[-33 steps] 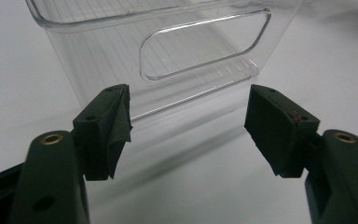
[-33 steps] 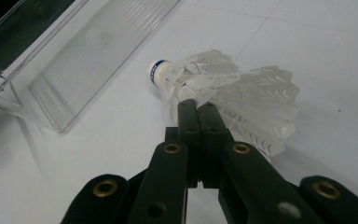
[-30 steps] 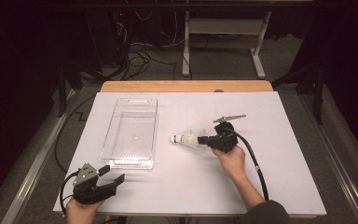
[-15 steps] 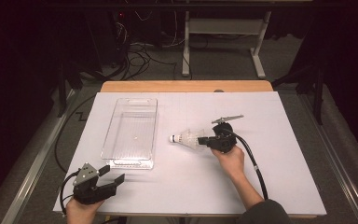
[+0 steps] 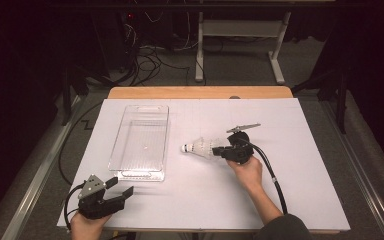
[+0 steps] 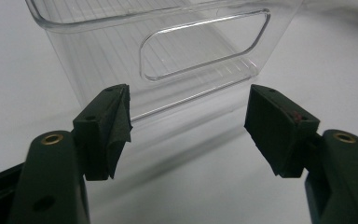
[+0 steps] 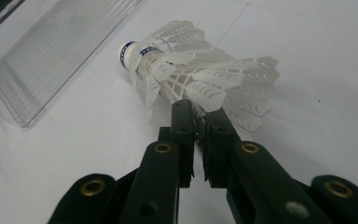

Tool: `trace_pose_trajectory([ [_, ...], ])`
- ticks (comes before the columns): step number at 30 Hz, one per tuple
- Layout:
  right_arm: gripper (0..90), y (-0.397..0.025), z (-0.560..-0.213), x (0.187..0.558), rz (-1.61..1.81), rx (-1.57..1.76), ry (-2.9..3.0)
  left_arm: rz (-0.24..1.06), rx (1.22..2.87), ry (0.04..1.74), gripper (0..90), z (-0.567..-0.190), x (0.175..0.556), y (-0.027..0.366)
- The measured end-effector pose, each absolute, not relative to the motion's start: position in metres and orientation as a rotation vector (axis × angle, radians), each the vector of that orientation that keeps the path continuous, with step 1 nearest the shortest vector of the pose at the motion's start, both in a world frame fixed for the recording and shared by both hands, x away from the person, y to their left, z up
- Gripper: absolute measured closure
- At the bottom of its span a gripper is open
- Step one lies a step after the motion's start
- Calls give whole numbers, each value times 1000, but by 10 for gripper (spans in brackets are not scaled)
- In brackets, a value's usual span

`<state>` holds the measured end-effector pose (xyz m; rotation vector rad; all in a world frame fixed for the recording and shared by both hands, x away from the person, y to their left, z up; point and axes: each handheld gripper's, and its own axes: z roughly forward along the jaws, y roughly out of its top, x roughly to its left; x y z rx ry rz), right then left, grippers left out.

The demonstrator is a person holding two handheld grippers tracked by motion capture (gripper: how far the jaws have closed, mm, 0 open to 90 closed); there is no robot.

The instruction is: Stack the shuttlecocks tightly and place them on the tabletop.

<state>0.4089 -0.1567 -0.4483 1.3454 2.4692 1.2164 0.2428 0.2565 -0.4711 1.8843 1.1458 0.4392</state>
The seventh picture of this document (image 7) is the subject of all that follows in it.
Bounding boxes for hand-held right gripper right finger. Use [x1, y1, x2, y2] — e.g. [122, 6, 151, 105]
[200, 106, 241, 189]

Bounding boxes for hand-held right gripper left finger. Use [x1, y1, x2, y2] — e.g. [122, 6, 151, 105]
[158, 99, 197, 189]

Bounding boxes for clear plastic tray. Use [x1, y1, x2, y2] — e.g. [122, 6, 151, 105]
[0, 0, 144, 128]

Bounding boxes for white table cover board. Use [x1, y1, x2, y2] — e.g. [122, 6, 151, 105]
[0, 0, 358, 224]

